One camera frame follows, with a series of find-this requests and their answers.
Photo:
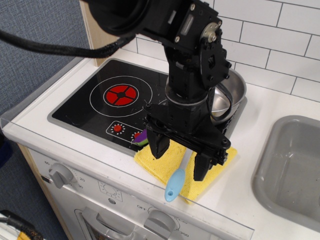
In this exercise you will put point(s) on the white toy oven front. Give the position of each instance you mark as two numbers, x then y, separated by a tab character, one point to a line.
94	210

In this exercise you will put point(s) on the black toy stove top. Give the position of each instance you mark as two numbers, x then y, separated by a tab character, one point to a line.
108	107

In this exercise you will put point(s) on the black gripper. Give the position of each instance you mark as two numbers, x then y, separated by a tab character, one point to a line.
191	127

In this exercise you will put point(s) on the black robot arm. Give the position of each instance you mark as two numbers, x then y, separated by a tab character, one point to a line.
190	32

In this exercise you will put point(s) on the grey right oven knob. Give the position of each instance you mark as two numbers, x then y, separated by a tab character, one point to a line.
160	224

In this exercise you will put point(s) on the yellow cloth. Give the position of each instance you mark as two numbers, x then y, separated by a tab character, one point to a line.
164	167

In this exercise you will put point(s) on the grey sink basin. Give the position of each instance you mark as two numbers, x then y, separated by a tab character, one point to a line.
287	178

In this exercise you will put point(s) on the yellow object bottom left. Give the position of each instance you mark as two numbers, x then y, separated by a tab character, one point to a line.
24	236

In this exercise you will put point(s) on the grey oven knob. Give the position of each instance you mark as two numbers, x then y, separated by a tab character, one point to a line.
160	224
60	175

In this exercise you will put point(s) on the stainless steel pot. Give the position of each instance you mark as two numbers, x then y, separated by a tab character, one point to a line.
227	101

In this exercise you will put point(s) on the grey left oven knob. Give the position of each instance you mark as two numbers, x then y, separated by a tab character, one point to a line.
60	175

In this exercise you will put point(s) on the grey spoon blue handle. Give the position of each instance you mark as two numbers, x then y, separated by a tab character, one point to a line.
177	179

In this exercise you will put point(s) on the purple toy eggplant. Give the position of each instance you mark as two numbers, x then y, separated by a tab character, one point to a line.
140	139

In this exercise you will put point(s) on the wooden post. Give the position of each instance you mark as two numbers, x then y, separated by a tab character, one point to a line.
97	38

